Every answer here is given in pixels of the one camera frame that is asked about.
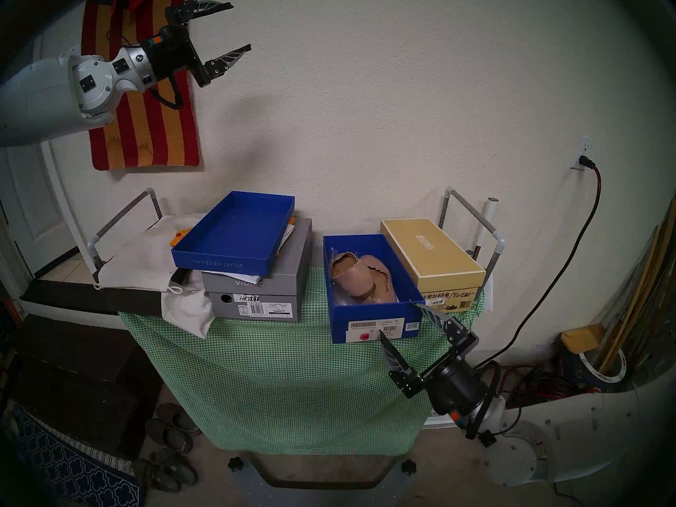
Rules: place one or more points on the yellow foam pad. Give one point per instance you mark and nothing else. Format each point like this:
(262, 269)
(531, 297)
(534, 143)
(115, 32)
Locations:
(581, 338)

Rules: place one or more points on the blue patterned rug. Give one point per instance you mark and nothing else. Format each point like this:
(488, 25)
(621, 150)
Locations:
(68, 474)

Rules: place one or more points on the white labelled cardboard box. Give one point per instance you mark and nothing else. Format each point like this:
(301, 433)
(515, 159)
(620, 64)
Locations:
(435, 421)

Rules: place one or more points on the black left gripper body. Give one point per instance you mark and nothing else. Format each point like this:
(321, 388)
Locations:
(171, 52)

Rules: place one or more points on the blue shoe box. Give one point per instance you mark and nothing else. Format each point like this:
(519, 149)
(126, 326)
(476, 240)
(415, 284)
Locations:
(369, 321)

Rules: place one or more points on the blue shoe box lid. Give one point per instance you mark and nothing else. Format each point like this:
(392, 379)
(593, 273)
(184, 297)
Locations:
(232, 236)

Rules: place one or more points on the grey Vionic shoe box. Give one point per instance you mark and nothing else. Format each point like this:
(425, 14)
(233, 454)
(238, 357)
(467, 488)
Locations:
(288, 279)

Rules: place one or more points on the white wall outlet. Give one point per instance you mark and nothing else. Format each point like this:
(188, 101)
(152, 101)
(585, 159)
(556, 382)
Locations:
(582, 152)

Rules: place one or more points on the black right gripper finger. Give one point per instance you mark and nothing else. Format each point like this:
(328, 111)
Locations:
(457, 334)
(404, 374)

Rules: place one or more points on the white room door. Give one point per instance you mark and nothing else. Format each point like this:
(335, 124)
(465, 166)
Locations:
(37, 226)

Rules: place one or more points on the grey cart base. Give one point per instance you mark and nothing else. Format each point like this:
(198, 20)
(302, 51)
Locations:
(322, 498)

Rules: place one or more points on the dark brown clog shoe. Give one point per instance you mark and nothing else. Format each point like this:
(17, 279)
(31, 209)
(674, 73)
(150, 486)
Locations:
(177, 416)
(169, 437)

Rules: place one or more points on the black star knob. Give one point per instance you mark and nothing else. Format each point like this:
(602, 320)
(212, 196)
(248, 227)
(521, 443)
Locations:
(409, 467)
(236, 464)

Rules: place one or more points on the red yellow striped flag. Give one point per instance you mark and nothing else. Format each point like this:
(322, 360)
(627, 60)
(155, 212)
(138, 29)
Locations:
(158, 131)

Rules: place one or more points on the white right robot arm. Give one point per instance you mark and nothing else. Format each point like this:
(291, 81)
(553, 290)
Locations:
(581, 437)

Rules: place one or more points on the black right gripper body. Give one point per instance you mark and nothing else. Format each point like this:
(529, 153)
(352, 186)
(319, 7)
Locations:
(454, 387)

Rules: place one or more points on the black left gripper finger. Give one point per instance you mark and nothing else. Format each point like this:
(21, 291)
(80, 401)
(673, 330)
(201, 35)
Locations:
(193, 10)
(216, 67)

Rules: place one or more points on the dark brown sandal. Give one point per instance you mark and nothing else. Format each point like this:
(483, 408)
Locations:
(153, 477)
(177, 466)

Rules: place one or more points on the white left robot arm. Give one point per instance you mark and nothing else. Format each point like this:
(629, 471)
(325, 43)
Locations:
(53, 94)

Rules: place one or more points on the white plastic pipe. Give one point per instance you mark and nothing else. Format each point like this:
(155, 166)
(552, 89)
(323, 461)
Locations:
(488, 221)

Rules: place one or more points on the green checkered tablecloth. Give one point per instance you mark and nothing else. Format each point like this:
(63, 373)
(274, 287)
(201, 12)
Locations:
(285, 384)

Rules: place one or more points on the beige scalloped shoe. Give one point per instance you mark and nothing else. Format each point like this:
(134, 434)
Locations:
(351, 279)
(385, 281)

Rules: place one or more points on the gold shoe box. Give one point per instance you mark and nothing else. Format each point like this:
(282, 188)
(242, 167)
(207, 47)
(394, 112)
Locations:
(433, 257)

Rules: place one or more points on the blue bucket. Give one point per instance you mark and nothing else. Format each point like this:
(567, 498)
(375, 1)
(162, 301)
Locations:
(573, 371)

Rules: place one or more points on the white cloth dust bag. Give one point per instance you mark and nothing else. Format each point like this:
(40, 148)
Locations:
(137, 263)

